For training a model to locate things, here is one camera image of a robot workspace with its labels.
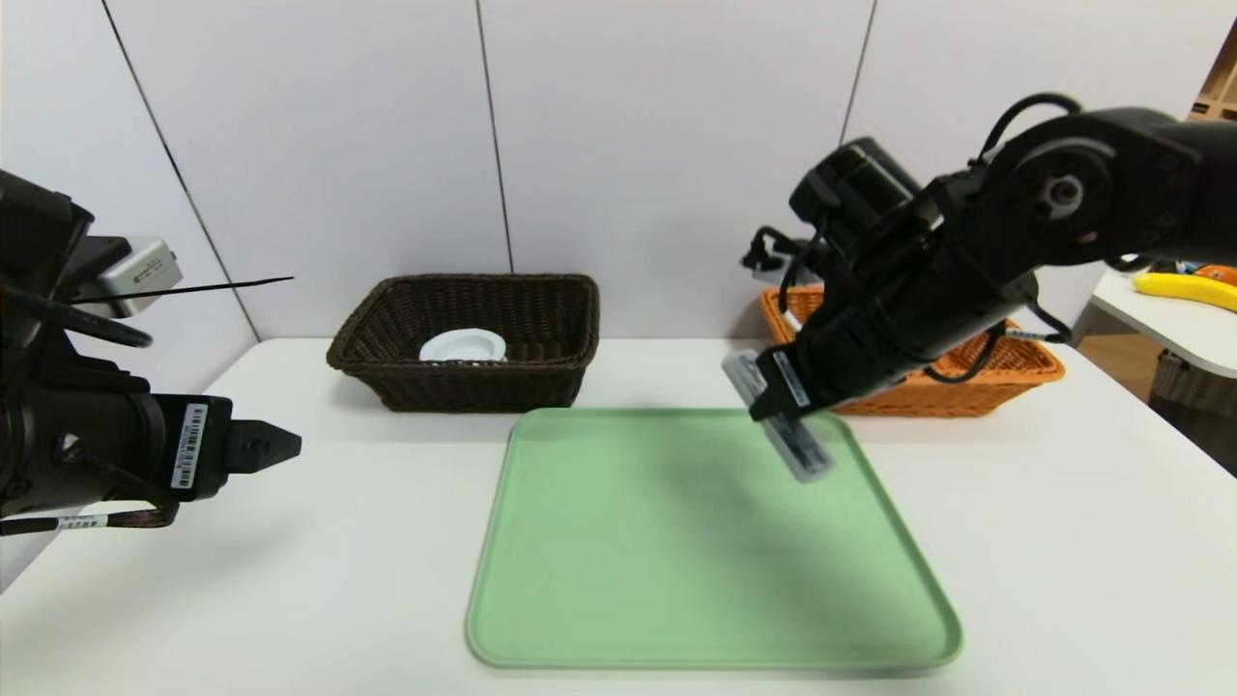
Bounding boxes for white round tape dispenser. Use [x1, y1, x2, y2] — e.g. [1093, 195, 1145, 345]
[418, 329, 509, 364]

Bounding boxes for thin black zip tie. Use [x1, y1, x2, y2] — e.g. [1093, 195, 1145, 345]
[72, 276, 295, 306]

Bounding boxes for yellow banana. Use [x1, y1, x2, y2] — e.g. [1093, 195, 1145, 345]
[1133, 273, 1237, 312]

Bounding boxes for grey rectangular pen case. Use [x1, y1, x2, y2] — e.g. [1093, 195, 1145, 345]
[723, 350, 834, 484]

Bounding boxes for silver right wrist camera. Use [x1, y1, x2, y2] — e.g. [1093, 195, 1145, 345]
[742, 225, 824, 288]

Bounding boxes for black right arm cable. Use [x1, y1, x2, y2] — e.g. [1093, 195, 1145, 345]
[923, 92, 1088, 385]

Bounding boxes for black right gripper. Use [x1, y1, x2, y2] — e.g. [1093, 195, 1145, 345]
[721, 288, 918, 484]

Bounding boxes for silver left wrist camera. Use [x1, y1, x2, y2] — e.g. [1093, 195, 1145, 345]
[72, 237, 183, 320]

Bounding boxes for dark brown wicker basket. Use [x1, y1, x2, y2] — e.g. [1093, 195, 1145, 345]
[327, 275, 601, 415]

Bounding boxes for orange wicker basket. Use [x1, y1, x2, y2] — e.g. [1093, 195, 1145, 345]
[760, 285, 1066, 419]

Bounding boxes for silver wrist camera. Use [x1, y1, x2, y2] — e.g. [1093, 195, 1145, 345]
[72, 237, 183, 320]
[742, 225, 824, 288]

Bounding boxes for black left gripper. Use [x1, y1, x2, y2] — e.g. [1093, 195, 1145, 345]
[34, 381, 303, 512]

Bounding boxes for wooden shelf unit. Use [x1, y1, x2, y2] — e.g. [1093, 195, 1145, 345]
[1194, 19, 1237, 122]

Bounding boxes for brown woven storage basket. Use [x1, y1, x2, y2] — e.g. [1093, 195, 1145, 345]
[1148, 351, 1237, 419]

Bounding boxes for light green plastic tray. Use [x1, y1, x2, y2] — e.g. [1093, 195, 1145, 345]
[466, 407, 964, 670]

